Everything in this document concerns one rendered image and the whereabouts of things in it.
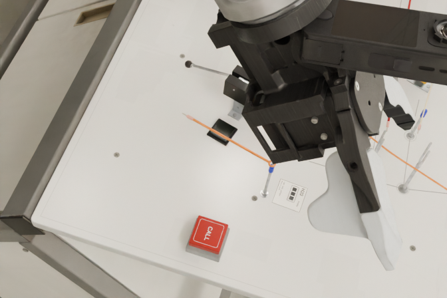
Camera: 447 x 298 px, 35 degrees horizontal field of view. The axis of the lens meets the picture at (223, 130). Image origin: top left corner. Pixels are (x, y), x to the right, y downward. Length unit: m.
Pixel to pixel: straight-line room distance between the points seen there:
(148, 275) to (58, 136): 0.38
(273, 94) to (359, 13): 0.08
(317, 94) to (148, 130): 0.79
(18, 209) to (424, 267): 0.66
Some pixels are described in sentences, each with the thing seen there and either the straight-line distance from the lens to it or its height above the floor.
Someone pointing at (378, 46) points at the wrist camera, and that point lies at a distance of 0.45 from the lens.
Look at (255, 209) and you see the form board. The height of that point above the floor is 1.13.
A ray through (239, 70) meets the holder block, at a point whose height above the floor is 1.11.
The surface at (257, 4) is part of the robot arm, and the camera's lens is 0.43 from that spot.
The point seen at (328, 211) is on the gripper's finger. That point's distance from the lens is 0.51.
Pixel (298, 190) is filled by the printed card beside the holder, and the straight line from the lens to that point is 1.20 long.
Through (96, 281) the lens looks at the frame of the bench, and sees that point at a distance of 1.36.
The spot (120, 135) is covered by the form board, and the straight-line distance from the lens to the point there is 1.23.
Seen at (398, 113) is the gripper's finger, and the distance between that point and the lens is 0.58.
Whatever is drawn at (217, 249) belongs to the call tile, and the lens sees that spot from 1.10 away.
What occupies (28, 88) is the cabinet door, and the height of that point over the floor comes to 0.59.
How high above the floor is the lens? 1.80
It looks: 36 degrees down
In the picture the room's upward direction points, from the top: 83 degrees clockwise
